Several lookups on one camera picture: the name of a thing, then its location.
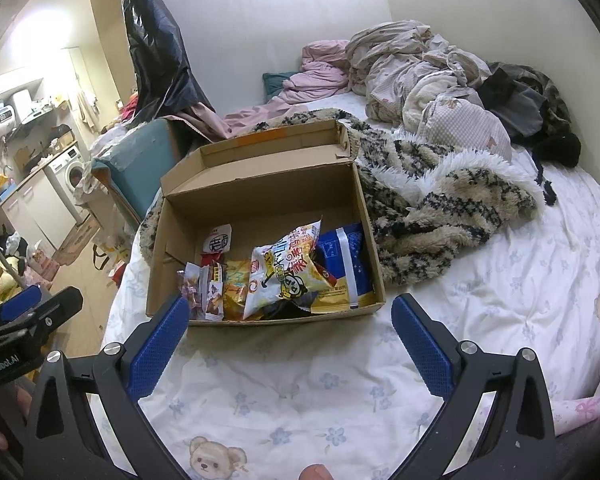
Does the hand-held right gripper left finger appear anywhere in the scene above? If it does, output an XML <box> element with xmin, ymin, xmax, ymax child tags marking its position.
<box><xmin>22</xmin><ymin>295</ymin><xmax>196</xmax><ymax>480</ymax></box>

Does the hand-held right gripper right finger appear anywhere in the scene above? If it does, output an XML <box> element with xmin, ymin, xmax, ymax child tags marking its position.
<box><xmin>390</xmin><ymin>294</ymin><xmax>566</xmax><ymax>480</ymax></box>

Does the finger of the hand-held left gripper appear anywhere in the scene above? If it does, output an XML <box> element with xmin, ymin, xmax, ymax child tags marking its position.
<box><xmin>7</xmin><ymin>286</ymin><xmax>84</xmax><ymax>347</ymax></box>
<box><xmin>0</xmin><ymin>284</ymin><xmax>43</xmax><ymax>333</ymax></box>

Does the brown chocolate bar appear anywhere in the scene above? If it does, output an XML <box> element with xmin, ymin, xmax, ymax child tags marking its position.
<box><xmin>205</xmin><ymin>265</ymin><xmax>226</xmax><ymax>322</ymax></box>

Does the orange yellow snack packet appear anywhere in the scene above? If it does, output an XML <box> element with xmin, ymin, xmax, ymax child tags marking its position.
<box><xmin>222</xmin><ymin>259</ymin><xmax>256</xmax><ymax>321</ymax></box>

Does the navy bag with yellow bottom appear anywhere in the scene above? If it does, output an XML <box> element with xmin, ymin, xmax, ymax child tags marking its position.
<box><xmin>312</xmin><ymin>222</ymin><xmax>376</xmax><ymax>313</ymax></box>

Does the white round-label snack packet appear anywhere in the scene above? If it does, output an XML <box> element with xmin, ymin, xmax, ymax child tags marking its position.
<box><xmin>200</xmin><ymin>223</ymin><xmax>233</xmax><ymax>256</ymax></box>

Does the white panda chips bag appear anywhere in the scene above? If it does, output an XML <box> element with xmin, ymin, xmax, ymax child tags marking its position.
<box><xmin>242</xmin><ymin>217</ymin><xmax>333</xmax><ymax>320</ymax></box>

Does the brown cardboard box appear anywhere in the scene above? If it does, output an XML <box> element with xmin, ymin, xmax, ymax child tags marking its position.
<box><xmin>146</xmin><ymin>120</ymin><xmax>387</xmax><ymax>328</ymax></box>

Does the yellow plush toy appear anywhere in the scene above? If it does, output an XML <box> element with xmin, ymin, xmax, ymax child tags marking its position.
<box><xmin>0</xmin><ymin>255</ymin><xmax>23</xmax><ymax>311</ymax></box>

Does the brown floor mat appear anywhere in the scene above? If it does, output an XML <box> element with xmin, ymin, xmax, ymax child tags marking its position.
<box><xmin>55</xmin><ymin>225</ymin><xmax>101</xmax><ymax>266</ymax></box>

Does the white teddy bear bedsheet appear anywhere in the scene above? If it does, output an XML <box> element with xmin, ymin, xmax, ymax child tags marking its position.
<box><xmin>100</xmin><ymin>105</ymin><xmax>600</xmax><ymax>480</ymax></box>

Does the white kitchen cabinet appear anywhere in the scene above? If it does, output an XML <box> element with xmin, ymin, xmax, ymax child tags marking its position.
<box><xmin>0</xmin><ymin>170</ymin><xmax>76</xmax><ymax>256</ymax></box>

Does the white washing machine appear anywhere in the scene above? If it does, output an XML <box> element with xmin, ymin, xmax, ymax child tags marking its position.
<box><xmin>47</xmin><ymin>145</ymin><xmax>93</xmax><ymax>221</ymax></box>

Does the fuzzy black beige blanket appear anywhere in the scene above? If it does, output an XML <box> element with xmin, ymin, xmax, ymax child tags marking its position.
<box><xmin>140</xmin><ymin>108</ymin><xmax>546</xmax><ymax>286</ymax></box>

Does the teal cushioned chair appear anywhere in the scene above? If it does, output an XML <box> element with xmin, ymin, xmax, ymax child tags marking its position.
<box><xmin>91</xmin><ymin>119</ymin><xmax>181</xmax><ymax>221</ymax></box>

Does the hanging white towel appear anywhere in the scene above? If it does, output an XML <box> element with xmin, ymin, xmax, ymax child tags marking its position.
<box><xmin>75</xmin><ymin>90</ymin><xmax>98</xmax><ymax>126</ymax></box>

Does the dark clothing pile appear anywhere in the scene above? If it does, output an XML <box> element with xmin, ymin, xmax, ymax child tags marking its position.
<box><xmin>477</xmin><ymin>61</ymin><xmax>582</xmax><ymax>206</ymax></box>

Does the pale floral duvet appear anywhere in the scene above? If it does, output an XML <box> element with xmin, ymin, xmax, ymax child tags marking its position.
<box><xmin>345</xmin><ymin>20</ymin><xmax>513</xmax><ymax>161</ymax></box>

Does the black plastic bag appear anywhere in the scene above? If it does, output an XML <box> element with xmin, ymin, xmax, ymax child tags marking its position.
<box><xmin>117</xmin><ymin>0</ymin><xmax>216</xmax><ymax>123</ymax></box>

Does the teal pillow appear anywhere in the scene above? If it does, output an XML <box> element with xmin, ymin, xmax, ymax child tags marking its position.
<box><xmin>262</xmin><ymin>72</ymin><xmax>301</xmax><ymax>101</ymax></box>

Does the pink quilt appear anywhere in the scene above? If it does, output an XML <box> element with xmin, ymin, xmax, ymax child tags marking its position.
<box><xmin>180</xmin><ymin>40</ymin><xmax>353</xmax><ymax>141</ymax></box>

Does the tote bag with black handles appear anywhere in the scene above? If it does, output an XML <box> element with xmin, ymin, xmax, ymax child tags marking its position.
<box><xmin>91</xmin><ymin>237</ymin><xmax>128</xmax><ymax>273</ymax></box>

